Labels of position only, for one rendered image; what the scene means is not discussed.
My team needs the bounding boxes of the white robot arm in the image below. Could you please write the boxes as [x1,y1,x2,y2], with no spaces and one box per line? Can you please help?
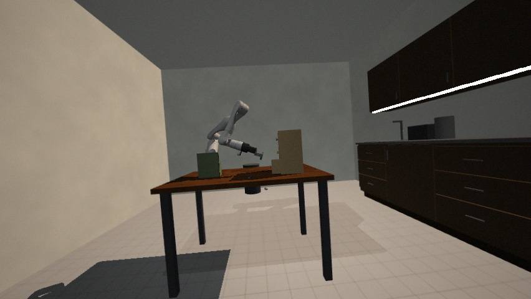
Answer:
[205,101,249,153]

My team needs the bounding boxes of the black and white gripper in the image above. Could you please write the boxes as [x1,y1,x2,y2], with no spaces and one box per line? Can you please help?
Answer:
[236,141,262,157]

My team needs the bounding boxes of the tan wooden chest of drawers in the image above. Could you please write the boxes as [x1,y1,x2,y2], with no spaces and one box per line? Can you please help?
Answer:
[278,129,304,174]

